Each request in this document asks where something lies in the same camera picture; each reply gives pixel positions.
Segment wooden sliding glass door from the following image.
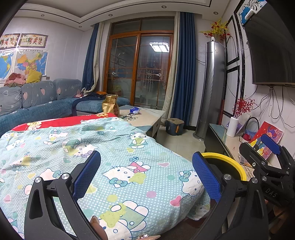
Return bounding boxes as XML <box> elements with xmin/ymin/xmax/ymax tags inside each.
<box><xmin>104</xmin><ymin>18</ymin><xmax>176</xmax><ymax>110</ymax></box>

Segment red blanket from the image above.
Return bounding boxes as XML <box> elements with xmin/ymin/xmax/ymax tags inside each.
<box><xmin>11</xmin><ymin>113</ymin><xmax>119</xmax><ymax>131</ymax></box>

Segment world map poster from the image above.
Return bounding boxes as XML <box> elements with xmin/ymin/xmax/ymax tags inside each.
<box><xmin>0</xmin><ymin>52</ymin><xmax>14</xmax><ymax>83</ymax></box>

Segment yellow pillow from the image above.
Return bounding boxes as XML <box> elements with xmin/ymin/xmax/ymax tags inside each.
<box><xmin>26</xmin><ymin>69</ymin><xmax>42</xmax><ymax>83</ymax></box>

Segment beige curtain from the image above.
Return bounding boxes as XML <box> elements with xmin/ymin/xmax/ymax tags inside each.
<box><xmin>92</xmin><ymin>23</ymin><xmax>109</xmax><ymax>93</ymax></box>

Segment blue box stool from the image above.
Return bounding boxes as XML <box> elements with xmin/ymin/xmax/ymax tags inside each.
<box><xmin>166</xmin><ymin>118</ymin><xmax>185</xmax><ymax>136</ymax></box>

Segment beige coffee table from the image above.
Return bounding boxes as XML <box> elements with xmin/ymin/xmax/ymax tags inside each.
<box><xmin>119</xmin><ymin>105</ymin><xmax>166</xmax><ymax>139</ymax></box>

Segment blue sofa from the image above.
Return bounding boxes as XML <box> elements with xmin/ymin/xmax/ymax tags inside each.
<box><xmin>0</xmin><ymin>78</ymin><xmax>131</xmax><ymax>136</ymax></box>

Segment yellow rimmed black trash bin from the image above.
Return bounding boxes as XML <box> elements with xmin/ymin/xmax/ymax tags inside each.
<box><xmin>203</xmin><ymin>152</ymin><xmax>247</xmax><ymax>185</ymax></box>

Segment black cables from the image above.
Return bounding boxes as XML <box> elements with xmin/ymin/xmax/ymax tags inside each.
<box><xmin>252</xmin><ymin>85</ymin><xmax>295</xmax><ymax>120</ymax></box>

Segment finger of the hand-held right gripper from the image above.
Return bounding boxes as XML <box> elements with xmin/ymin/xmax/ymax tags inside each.
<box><xmin>261</xmin><ymin>134</ymin><xmax>295</xmax><ymax>171</ymax></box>
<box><xmin>239</xmin><ymin>143</ymin><xmax>277</xmax><ymax>177</ymax></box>

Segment red berry branches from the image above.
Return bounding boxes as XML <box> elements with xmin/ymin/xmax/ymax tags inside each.
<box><xmin>233</xmin><ymin>98</ymin><xmax>256</xmax><ymax>118</ymax></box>

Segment cartoon cat printed blanket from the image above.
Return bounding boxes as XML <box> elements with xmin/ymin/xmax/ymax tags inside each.
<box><xmin>0</xmin><ymin>117</ymin><xmax>211</xmax><ymax>240</ymax></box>

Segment silver tower air conditioner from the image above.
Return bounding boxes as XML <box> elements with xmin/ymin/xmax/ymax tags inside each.
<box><xmin>192</xmin><ymin>36</ymin><xmax>227</xmax><ymax>141</ymax></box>

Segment television stand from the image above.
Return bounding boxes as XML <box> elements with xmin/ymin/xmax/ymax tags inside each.
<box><xmin>204</xmin><ymin>123</ymin><xmax>256</xmax><ymax>178</ymax></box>

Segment country map poster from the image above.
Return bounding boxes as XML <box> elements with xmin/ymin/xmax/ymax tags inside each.
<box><xmin>15</xmin><ymin>51</ymin><xmax>49</xmax><ymax>76</ymax></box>

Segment person's left hand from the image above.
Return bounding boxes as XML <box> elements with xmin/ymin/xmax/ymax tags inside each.
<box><xmin>90</xmin><ymin>215</ymin><xmax>108</xmax><ymax>240</ymax></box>

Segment yellow and red artificial flowers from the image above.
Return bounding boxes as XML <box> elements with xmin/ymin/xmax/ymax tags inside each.
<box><xmin>199</xmin><ymin>18</ymin><xmax>230</xmax><ymax>42</ymax></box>

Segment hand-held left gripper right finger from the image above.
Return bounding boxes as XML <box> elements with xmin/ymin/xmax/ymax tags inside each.
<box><xmin>192</xmin><ymin>151</ymin><xmax>270</xmax><ymax>240</ymax></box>

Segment white ribbed vase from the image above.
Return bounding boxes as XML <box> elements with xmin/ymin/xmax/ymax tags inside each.
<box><xmin>226</xmin><ymin>116</ymin><xmax>240</xmax><ymax>137</ymax></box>

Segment blue flower wall decal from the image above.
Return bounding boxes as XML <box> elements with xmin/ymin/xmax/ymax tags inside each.
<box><xmin>237</xmin><ymin>0</ymin><xmax>268</xmax><ymax>25</ymax></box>

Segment pink clothes pile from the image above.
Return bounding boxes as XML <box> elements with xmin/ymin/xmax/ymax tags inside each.
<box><xmin>4</xmin><ymin>73</ymin><xmax>26</xmax><ymax>88</ymax></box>

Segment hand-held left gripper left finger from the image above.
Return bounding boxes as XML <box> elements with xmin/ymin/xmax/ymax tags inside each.
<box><xmin>24</xmin><ymin>150</ymin><xmax>109</xmax><ymax>240</ymax></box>

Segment white device on television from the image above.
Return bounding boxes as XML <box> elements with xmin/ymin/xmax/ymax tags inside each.
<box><xmin>244</xmin><ymin>6</ymin><xmax>262</xmax><ymax>20</ymax></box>

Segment black round wire frame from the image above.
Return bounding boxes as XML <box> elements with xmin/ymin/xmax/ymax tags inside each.
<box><xmin>244</xmin><ymin>117</ymin><xmax>262</xmax><ymax>136</ymax></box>

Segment gold paper bag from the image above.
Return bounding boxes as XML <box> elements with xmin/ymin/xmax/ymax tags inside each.
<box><xmin>102</xmin><ymin>94</ymin><xmax>120</xmax><ymax>117</ymax></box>

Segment blue curtain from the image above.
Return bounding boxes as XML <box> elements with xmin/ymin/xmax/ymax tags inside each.
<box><xmin>82</xmin><ymin>23</ymin><xmax>100</xmax><ymax>91</ymax></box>
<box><xmin>161</xmin><ymin>11</ymin><xmax>196</xmax><ymax>126</ymax></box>

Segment black television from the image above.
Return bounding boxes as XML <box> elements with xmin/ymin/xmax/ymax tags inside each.
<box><xmin>243</xmin><ymin>0</ymin><xmax>295</xmax><ymax>86</ymax></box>

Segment grey heart print cushion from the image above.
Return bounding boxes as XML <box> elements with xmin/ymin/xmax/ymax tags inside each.
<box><xmin>21</xmin><ymin>80</ymin><xmax>57</xmax><ymax>109</ymax></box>
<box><xmin>0</xmin><ymin>86</ymin><xmax>22</xmax><ymax>116</ymax></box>
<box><xmin>53</xmin><ymin>78</ymin><xmax>82</xmax><ymax>100</ymax></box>

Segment dark clothes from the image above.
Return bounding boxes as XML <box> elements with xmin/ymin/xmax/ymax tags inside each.
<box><xmin>79</xmin><ymin>92</ymin><xmax>109</xmax><ymax>101</ymax></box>

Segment embroidered wall picture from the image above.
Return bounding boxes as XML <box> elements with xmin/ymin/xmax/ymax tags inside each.
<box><xmin>18</xmin><ymin>33</ymin><xmax>49</xmax><ymax>49</ymax></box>
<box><xmin>0</xmin><ymin>34</ymin><xmax>21</xmax><ymax>50</ymax></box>

